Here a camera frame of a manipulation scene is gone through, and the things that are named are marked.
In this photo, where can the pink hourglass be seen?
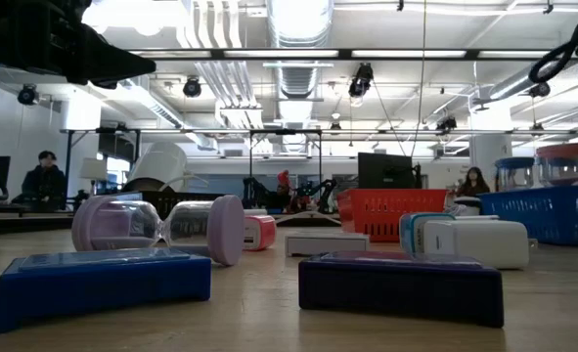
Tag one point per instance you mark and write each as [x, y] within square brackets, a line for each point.
[562, 151]

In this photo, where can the dark purple box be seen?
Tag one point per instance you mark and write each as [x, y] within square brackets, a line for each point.
[401, 293]

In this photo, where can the background black robot arm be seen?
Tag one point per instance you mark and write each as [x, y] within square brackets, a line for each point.
[256, 191]
[320, 191]

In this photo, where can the person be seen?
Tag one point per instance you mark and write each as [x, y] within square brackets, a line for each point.
[473, 183]
[44, 182]

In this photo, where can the black monitor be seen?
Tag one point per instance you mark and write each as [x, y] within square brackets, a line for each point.
[386, 171]

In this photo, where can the red plastic basket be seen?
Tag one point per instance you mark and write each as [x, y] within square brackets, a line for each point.
[391, 215]

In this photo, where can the blue box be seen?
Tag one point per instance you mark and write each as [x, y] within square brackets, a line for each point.
[98, 288]

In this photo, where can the white rounded box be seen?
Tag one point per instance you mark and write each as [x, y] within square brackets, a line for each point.
[474, 244]

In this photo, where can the lilac hourglass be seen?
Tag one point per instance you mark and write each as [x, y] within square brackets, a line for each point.
[225, 230]

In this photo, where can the teal and white charger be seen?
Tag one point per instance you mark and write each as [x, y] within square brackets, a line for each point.
[408, 232]

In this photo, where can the pink and white charger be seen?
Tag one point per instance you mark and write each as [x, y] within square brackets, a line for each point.
[261, 233]

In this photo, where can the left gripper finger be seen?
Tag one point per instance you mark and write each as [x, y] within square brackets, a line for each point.
[117, 71]
[112, 53]

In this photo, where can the black overhead beam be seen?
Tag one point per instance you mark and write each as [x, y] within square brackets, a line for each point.
[344, 54]

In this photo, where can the white lampshade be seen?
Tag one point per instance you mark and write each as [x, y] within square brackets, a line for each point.
[93, 168]

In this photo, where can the blue plastic basket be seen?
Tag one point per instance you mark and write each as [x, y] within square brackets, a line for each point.
[538, 215]

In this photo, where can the black background frame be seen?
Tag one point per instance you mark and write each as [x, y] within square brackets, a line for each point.
[68, 146]

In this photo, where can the small white box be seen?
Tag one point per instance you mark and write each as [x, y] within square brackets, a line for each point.
[325, 243]

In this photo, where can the black hanging camera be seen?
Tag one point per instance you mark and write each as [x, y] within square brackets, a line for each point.
[362, 78]
[540, 89]
[446, 124]
[27, 94]
[192, 87]

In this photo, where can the blue hourglass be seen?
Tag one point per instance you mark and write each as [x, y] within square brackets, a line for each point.
[513, 163]

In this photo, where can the red ornament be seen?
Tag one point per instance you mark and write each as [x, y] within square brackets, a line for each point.
[283, 178]

